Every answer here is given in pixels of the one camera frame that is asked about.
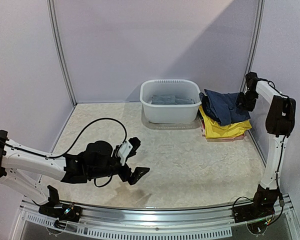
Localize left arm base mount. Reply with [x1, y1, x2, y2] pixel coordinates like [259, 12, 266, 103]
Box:
[38, 185, 82, 230]

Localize front aluminium rail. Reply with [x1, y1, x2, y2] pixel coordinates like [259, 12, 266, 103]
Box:
[11, 195, 300, 240]

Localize right aluminium corner post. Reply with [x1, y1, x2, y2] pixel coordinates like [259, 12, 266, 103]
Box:
[240, 0, 265, 91]

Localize white plastic wash basin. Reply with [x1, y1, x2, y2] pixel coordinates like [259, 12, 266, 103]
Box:
[139, 79, 201, 124]

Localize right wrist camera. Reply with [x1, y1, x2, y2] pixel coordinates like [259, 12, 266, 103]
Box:
[245, 71, 259, 92]

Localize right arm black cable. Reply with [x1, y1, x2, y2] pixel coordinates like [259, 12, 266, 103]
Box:
[231, 78, 291, 223]

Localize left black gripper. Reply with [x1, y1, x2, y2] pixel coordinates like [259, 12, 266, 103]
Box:
[88, 149, 150, 185]

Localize pink folded cloth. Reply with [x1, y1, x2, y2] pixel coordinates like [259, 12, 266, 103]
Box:
[200, 120, 246, 142]

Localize left aluminium corner post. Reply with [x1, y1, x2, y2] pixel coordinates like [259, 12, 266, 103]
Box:
[47, 0, 78, 108]

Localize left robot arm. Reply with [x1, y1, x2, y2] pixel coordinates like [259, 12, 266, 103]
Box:
[0, 130, 150, 217]

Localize aluminium corner post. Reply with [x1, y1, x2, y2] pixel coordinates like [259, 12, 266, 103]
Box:
[240, 0, 265, 91]
[47, 0, 78, 108]

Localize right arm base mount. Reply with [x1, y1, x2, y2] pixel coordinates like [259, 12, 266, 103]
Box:
[231, 196, 285, 236]

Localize navy blue tank top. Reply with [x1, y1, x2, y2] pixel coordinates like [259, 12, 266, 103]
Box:
[199, 89, 251, 126]

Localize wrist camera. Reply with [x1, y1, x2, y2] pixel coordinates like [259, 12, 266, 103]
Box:
[245, 71, 259, 92]
[114, 141, 133, 166]

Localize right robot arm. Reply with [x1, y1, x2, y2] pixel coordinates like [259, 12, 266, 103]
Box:
[237, 71, 296, 218]

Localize grey denim cloth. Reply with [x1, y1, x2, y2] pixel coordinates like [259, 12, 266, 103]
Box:
[149, 95, 195, 105]

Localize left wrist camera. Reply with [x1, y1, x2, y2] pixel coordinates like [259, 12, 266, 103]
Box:
[114, 141, 133, 166]

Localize yellow shorts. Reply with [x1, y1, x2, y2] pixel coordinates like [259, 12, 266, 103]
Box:
[198, 106, 252, 139]

